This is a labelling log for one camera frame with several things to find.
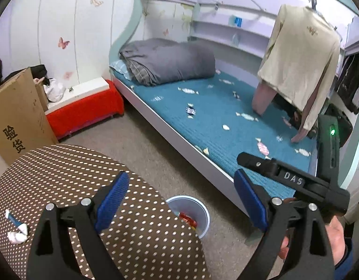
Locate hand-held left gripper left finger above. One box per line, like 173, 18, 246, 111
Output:
27, 171, 130, 280

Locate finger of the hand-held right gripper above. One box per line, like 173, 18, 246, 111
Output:
237, 152, 280, 175

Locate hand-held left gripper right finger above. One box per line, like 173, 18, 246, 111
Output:
233, 168, 335, 280

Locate white round trash bin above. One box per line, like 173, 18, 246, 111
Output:
166, 195, 211, 239

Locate red wrapper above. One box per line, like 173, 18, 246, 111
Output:
179, 212, 198, 228

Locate person's right forearm blue sleeve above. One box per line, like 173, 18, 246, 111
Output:
334, 236, 355, 280

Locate person's right hand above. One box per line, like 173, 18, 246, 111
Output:
279, 217, 347, 266

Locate brown polka-dot round table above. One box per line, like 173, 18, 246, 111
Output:
0, 144, 211, 280

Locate pink garment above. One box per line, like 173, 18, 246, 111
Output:
252, 83, 277, 116

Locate bed with blue sheet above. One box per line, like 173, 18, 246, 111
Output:
113, 68, 318, 200

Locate red covered low bench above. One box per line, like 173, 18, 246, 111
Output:
45, 77, 124, 140

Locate blue and white tube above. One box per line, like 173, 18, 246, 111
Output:
5, 210, 28, 235

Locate crumpled white tissue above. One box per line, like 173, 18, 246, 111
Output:
7, 231, 27, 243

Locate beige hanging sweater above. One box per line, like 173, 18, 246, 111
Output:
258, 4, 342, 143

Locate dark hanging clothes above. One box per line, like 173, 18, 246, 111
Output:
334, 51, 359, 114

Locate white plastic bag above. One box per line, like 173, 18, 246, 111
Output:
45, 78, 66, 102

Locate brown cardboard box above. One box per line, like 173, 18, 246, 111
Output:
0, 67, 59, 165

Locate light blue plaid pillow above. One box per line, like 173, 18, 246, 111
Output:
110, 60, 133, 80

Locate grey folded duvet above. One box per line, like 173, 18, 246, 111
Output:
119, 38, 216, 87

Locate black cloth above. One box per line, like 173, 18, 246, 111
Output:
29, 65, 50, 86

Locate white and green bed frame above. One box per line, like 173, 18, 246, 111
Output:
109, 0, 359, 245

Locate lavender wall shelf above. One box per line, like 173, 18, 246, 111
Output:
188, 17, 273, 65

